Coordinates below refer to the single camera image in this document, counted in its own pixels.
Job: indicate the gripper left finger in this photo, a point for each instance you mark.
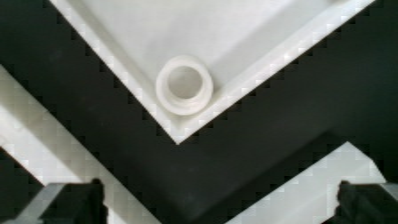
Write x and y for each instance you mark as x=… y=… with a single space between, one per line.
x=67 y=204

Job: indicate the white obstacle fence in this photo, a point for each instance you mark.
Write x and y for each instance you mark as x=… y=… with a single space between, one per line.
x=54 y=157

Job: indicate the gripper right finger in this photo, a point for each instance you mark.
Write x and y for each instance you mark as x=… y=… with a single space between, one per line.
x=367 y=204

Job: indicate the white square tabletop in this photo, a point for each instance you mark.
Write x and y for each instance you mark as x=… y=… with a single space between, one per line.
x=197 y=49

